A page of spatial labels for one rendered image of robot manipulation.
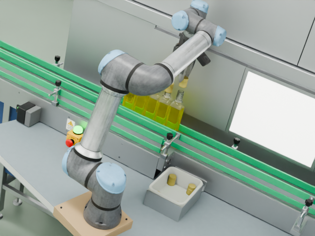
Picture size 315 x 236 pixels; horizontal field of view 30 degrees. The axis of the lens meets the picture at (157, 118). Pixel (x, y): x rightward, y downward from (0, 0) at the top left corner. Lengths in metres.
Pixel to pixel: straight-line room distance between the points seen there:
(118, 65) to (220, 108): 0.75
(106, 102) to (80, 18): 0.90
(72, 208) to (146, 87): 0.60
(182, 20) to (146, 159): 0.68
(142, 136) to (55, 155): 0.41
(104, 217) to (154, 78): 0.58
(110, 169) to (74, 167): 0.14
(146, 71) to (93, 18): 0.92
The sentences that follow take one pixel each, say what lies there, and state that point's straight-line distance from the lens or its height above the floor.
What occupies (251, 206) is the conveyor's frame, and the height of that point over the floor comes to 0.80.
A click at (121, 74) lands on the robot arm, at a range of 2.09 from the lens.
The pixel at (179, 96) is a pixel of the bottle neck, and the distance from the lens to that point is 2.61.
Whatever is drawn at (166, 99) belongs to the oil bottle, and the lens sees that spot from 2.64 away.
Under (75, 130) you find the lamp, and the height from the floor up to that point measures 0.85.
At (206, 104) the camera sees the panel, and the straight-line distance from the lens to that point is 2.72.
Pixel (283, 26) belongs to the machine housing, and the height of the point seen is 1.54.
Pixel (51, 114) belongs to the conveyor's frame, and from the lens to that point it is 2.87.
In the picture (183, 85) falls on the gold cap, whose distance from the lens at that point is 2.59.
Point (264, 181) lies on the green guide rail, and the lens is 2.59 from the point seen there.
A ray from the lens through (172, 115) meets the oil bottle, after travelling 2.65.
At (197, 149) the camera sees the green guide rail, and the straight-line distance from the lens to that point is 2.64.
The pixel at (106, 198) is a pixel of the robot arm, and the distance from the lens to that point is 2.22.
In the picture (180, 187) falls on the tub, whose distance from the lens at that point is 2.66.
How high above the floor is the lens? 2.31
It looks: 30 degrees down
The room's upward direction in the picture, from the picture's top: 14 degrees clockwise
